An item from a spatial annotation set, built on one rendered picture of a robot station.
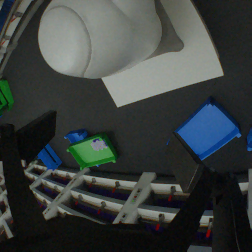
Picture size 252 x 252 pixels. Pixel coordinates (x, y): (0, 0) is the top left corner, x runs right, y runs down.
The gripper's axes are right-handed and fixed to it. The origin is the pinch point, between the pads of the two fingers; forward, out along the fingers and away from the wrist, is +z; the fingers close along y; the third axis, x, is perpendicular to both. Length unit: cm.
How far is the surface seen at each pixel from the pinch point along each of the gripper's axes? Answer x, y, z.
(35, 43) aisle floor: 20, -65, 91
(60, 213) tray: -106, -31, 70
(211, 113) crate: -1, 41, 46
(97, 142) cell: -38, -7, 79
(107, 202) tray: -73, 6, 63
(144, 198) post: -60, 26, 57
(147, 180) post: -55, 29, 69
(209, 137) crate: -13, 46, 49
